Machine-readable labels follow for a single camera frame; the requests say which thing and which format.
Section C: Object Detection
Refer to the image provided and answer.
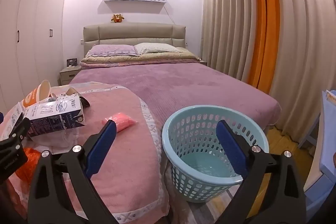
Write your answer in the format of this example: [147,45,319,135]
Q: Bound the light blue desk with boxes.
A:
[303,90,336,216]

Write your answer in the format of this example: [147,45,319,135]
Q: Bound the pink plastic packet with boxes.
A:
[101,113,138,133]

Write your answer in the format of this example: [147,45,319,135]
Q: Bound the orange mesh bag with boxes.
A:
[14,147,44,186]

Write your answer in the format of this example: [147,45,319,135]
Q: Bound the white floral pillow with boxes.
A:
[134,42,181,54]

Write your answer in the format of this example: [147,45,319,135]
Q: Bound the beige curtain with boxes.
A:
[201,0,336,140]

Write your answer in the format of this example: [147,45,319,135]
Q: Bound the white and blue milk carton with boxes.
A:
[24,94,86,138]

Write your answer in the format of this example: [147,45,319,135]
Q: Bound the light blue plastic laundry basket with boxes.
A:
[161,105,270,203]

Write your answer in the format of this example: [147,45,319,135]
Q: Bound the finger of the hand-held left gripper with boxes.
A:
[0,118,31,186]

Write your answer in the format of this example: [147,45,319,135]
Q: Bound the orange paper cup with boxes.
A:
[21,80,51,109]

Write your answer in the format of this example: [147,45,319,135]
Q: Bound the beige padded headboard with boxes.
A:
[83,23,187,55]

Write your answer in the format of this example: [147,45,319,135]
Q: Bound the orange plush toy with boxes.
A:
[110,13,125,24]

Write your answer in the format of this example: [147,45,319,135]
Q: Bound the beige nightstand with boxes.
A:
[59,65,82,85]

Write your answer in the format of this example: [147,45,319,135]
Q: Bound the orange curtain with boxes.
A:
[247,0,281,94]

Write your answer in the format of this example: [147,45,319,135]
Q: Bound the purple pillow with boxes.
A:
[85,44,139,58]

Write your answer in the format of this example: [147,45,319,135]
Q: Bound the white printed carton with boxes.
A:
[5,102,25,135]

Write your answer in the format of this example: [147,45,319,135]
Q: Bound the brown cardboard box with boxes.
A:
[65,87,90,108]

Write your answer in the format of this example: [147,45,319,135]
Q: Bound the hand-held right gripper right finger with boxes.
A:
[215,120,307,224]

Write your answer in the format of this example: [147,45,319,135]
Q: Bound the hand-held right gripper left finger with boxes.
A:
[28,120,124,224]

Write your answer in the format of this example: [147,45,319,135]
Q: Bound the white wardrobe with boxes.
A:
[0,0,71,119]

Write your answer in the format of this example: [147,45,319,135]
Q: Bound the purple bedspread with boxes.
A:
[70,61,282,135]

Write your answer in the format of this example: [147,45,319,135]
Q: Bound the folded beige quilt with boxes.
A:
[79,47,202,69]

